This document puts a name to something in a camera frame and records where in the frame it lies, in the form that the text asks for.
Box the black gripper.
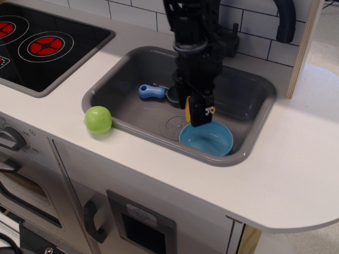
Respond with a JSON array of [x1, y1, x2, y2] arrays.
[[173, 42, 223, 127]]

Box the yellow toy corn cob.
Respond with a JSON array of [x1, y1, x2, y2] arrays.
[[185, 96, 216, 123]]

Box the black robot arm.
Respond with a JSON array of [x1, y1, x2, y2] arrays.
[[163, 1, 222, 127]]

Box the light blue plastic bowl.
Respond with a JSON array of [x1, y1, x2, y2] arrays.
[[179, 121, 234, 157]]

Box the grey plastic sink basin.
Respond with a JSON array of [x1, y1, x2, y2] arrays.
[[82, 47, 276, 167]]

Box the green toy apple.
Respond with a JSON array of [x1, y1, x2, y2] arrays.
[[84, 106, 112, 134]]

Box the dark grey toy faucet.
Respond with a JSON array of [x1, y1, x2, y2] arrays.
[[219, 1, 297, 62]]

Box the black toy stovetop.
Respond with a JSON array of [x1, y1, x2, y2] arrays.
[[1, 2, 115, 98]]

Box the grey oven knob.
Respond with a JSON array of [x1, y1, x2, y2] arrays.
[[1, 126, 30, 151]]

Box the toy oven door window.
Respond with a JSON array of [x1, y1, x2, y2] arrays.
[[1, 173, 62, 229]]

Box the blue handled grey scoop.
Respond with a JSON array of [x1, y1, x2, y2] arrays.
[[138, 84, 179, 104]]

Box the light wooden side post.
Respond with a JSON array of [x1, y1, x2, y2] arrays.
[[286, 0, 324, 99]]

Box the dark grey cabinet handle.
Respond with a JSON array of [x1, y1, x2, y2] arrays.
[[83, 200, 107, 243]]

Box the grey oven door handle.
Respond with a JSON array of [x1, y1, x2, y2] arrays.
[[1, 155, 22, 173]]

